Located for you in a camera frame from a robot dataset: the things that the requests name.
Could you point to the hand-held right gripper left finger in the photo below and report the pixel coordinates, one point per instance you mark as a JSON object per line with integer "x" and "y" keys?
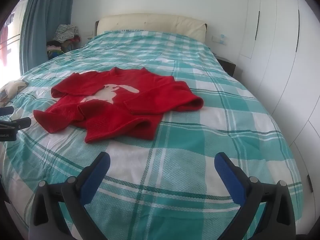
{"x": 98, "y": 172}

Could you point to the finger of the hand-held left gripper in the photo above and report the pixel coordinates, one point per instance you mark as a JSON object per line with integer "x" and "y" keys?
{"x": 6, "y": 110}
{"x": 20, "y": 123}

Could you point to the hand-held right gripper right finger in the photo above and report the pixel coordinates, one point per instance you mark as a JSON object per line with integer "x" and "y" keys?
{"x": 226, "y": 172}

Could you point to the red knit sweater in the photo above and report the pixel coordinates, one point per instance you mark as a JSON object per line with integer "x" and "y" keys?
{"x": 112, "y": 110}

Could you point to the pile of clothes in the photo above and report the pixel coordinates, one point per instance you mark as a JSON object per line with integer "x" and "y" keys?
{"x": 65, "y": 33}

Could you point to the patterned cushion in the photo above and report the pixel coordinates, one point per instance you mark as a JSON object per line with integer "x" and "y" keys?
{"x": 13, "y": 87}

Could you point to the teal plaid bedspread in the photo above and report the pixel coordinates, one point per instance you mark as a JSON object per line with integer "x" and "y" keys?
{"x": 175, "y": 155}

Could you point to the blue curtain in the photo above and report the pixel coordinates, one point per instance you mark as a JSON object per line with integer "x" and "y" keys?
{"x": 42, "y": 30}

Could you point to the dark nightstand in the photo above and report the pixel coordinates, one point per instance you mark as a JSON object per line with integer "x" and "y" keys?
{"x": 227, "y": 65}

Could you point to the white wardrobe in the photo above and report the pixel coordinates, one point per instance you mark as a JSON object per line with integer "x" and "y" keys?
{"x": 280, "y": 55}

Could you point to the cream padded headboard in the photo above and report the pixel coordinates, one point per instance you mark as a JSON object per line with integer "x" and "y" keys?
{"x": 150, "y": 23}

